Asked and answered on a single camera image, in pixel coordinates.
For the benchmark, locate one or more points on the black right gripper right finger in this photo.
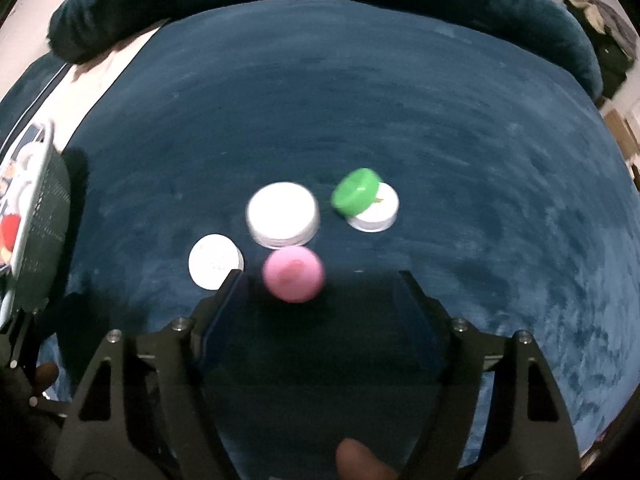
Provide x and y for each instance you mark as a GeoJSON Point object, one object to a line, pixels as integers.
{"type": "Point", "coordinates": [498, 414]}

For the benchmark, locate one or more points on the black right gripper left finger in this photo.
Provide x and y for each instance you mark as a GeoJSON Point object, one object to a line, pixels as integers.
{"type": "Point", "coordinates": [139, 411]}

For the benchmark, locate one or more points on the pink bottle cap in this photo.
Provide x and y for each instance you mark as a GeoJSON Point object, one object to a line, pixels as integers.
{"type": "Point", "coordinates": [293, 274]}

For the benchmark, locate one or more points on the person's right hand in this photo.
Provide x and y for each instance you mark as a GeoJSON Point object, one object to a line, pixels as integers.
{"type": "Point", "coordinates": [354, 461]}

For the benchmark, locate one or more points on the silver white bottle cap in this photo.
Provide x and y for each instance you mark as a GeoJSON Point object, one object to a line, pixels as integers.
{"type": "Point", "coordinates": [212, 258]}

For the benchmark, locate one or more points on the large white bottle cap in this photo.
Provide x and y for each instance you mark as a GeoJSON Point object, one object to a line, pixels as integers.
{"type": "Point", "coordinates": [282, 214]}

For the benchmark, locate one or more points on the round light blue basket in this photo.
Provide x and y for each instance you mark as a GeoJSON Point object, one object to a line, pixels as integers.
{"type": "Point", "coordinates": [35, 209]}

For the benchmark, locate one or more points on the white cap under green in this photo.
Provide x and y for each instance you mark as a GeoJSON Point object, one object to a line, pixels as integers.
{"type": "Point", "coordinates": [381, 214]}

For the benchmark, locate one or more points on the green bottle cap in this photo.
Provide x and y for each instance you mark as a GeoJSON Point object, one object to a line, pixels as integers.
{"type": "Point", "coordinates": [356, 192]}

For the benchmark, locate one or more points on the dark blue plush blanket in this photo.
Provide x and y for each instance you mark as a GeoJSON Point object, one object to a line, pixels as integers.
{"type": "Point", "coordinates": [516, 211]}

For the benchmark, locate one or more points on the cardboard boxes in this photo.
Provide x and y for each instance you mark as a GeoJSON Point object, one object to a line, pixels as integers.
{"type": "Point", "coordinates": [626, 142]}

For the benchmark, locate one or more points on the dark blue piped pillow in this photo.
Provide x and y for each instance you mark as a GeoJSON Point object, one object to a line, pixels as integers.
{"type": "Point", "coordinates": [26, 89]}

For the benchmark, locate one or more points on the pile of dark clothes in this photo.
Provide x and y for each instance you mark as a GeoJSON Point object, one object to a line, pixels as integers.
{"type": "Point", "coordinates": [613, 39]}

